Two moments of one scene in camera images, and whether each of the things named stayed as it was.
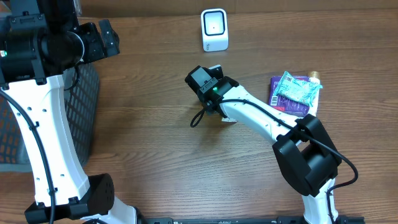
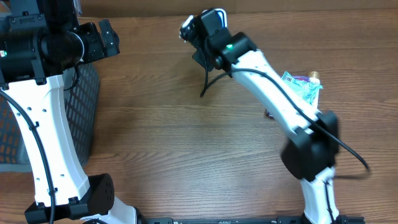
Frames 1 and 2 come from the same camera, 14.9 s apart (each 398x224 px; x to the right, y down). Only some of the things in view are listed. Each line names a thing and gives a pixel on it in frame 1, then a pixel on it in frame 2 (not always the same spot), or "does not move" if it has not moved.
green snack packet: x=229 y=120 to x=187 y=32
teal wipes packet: x=293 y=89 does not move
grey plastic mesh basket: x=81 y=86 does not move
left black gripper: x=109 y=40 does not move
